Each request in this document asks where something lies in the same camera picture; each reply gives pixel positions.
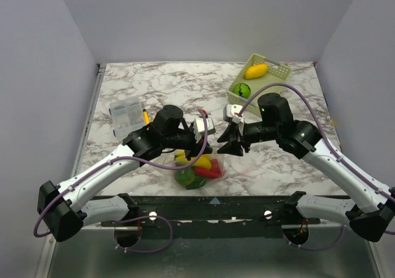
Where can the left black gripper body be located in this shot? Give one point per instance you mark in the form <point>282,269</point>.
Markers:
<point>181,140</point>

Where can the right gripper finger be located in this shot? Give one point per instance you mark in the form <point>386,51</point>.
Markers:
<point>232,147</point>
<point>231,133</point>

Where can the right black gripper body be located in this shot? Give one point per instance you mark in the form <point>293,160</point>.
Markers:
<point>239,136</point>

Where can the yellow toy banana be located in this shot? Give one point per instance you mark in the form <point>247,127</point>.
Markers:
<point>204,161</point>

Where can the clear zip top bag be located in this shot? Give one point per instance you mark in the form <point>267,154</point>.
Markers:
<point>217,159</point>

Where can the red toy chili pepper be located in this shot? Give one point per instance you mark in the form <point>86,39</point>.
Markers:
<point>213,173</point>

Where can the green toy bell pepper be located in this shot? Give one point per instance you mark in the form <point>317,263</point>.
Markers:
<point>188,179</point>

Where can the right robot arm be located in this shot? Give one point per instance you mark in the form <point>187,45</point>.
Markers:
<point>368,210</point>

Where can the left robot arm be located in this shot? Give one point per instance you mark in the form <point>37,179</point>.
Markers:
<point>67,207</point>

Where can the cream plastic basket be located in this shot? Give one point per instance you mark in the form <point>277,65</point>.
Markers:
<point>277,73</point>

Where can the clear plastic screw box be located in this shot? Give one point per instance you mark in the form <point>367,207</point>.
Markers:
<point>127,116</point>

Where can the yellow toy lemon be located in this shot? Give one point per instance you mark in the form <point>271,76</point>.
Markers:
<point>256,71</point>

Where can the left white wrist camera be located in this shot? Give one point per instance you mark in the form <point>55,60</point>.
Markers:
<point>199,127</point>

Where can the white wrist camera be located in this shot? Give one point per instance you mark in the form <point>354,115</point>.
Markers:
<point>199,127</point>
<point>231,114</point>

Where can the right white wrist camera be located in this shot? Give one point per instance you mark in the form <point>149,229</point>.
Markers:
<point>231,114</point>

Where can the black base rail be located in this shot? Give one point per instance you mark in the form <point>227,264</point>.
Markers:
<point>208,217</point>

